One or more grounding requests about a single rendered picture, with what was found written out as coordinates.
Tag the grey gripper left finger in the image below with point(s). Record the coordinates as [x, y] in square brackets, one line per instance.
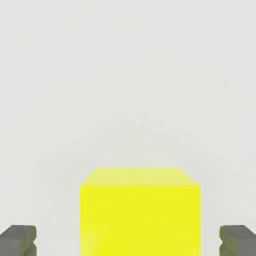
[17, 241]

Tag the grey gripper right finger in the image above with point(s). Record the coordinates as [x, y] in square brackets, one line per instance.
[239, 241]

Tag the small yellow cube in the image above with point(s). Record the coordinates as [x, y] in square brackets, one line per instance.
[140, 216]

